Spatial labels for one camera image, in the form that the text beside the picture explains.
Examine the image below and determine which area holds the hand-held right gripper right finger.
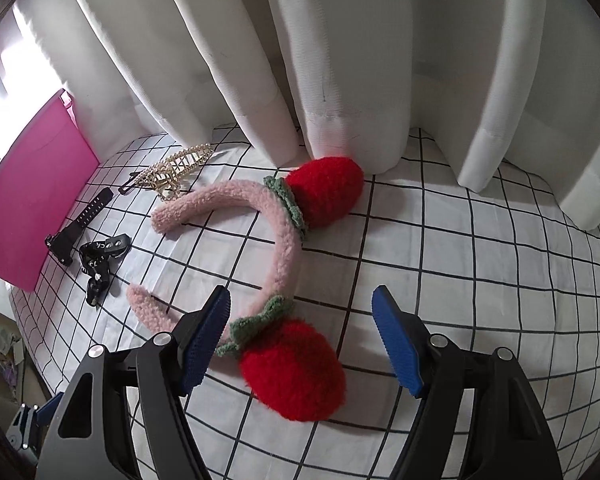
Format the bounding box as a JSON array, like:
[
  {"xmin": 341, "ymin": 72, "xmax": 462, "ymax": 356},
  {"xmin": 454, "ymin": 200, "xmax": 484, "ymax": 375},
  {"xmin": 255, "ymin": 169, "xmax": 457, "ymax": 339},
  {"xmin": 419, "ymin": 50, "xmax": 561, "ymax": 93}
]
[{"xmin": 371, "ymin": 285, "xmax": 565, "ymax": 480}]

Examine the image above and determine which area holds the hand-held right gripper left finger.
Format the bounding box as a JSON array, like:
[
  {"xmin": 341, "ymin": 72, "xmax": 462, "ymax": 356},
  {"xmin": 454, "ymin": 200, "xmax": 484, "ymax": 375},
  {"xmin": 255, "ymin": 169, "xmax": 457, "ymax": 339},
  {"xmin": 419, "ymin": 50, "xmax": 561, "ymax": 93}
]
[{"xmin": 43, "ymin": 286, "xmax": 231, "ymax": 480}]

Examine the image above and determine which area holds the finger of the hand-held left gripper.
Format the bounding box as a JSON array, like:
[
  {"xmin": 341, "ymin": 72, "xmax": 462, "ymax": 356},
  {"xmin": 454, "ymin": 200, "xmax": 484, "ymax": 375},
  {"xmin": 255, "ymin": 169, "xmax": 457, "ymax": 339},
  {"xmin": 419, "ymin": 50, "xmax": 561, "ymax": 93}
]
[{"xmin": 6, "ymin": 391, "xmax": 65, "ymax": 452}]

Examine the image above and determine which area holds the pink strawberry plush headband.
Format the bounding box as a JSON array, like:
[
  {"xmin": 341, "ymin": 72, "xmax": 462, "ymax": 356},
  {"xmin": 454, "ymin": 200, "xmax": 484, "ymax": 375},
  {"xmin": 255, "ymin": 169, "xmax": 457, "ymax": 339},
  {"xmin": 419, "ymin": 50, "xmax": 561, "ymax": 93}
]
[{"xmin": 127, "ymin": 156, "xmax": 365, "ymax": 422}]

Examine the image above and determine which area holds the pink storage box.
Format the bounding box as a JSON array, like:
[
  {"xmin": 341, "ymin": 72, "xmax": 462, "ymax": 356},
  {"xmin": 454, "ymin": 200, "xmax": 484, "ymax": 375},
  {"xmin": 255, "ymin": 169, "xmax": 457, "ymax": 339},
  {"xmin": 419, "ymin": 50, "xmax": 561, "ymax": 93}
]
[{"xmin": 0, "ymin": 88, "xmax": 101, "ymax": 293}]

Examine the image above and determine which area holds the black grid white tablecloth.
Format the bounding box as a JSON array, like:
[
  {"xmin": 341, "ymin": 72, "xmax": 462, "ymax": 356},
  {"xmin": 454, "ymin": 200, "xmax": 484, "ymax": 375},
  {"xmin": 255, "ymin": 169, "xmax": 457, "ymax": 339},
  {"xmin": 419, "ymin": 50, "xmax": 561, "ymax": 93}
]
[{"xmin": 9, "ymin": 121, "xmax": 600, "ymax": 480}]

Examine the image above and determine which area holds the pearl hair claw clip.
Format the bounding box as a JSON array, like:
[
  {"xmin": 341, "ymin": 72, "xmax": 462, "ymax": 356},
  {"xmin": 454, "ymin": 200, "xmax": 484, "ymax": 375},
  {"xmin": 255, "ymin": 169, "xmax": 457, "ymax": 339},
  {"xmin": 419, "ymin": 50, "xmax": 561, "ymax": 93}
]
[{"xmin": 136, "ymin": 143, "xmax": 214, "ymax": 203}]

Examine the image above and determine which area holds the black hair pin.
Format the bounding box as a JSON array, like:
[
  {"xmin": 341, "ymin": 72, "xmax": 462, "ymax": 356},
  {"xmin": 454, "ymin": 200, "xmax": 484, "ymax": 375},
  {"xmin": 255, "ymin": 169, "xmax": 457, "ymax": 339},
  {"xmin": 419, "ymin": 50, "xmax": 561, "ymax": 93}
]
[{"xmin": 118, "ymin": 170, "xmax": 146, "ymax": 196}]

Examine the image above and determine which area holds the white curtain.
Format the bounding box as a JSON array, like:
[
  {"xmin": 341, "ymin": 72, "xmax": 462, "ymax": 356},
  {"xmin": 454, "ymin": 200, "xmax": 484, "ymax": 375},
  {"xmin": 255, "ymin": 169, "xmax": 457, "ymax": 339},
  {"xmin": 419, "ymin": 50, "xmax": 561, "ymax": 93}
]
[{"xmin": 0, "ymin": 0, "xmax": 600, "ymax": 233}]

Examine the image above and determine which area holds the black buckle strap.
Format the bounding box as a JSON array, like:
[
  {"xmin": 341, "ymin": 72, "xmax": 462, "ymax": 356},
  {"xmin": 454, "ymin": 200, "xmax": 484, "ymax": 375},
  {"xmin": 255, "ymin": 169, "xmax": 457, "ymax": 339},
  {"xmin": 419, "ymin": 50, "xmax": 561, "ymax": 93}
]
[{"xmin": 78, "ymin": 232, "xmax": 131, "ymax": 307}]

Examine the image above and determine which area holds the black studded strap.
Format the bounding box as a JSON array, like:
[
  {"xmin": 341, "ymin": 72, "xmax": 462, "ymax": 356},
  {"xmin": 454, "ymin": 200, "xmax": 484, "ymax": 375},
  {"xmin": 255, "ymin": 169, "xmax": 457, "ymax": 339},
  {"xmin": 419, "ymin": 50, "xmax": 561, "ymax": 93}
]
[{"xmin": 44, "ymin": 187, "xmax": 115, "ymax": 266}]

